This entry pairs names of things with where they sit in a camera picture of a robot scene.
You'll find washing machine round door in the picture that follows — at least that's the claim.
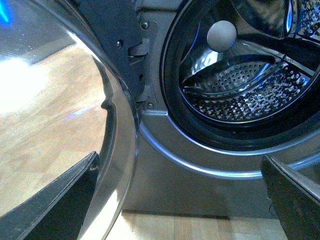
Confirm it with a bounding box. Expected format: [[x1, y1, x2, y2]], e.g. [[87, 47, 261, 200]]
[[0, 0, 138, 240]]

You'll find grey front-load washing machine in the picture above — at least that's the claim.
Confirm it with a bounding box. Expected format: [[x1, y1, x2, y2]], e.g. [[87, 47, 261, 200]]
[[75, 0, 320, 218]]

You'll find grey ball in drum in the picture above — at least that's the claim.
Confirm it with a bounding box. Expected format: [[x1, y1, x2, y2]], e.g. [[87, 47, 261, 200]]
[[206, 20, 237, 53]]

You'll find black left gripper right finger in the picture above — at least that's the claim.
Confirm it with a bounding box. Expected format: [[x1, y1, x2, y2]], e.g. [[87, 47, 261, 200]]
[[260, 155, 320, 240]]

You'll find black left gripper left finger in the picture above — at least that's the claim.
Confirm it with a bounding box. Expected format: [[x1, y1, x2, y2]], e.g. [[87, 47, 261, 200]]
[[0, 151, 99, 240]]

